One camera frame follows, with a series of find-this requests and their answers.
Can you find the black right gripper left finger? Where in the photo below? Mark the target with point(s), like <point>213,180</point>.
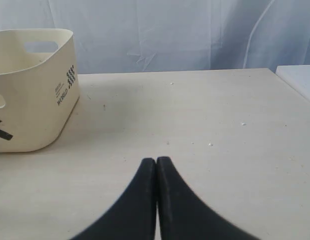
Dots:
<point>133,215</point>

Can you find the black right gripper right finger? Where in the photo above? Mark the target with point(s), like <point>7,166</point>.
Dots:
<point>183,215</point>

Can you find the cream bin marked X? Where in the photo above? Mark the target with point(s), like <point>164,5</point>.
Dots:
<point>39,87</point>

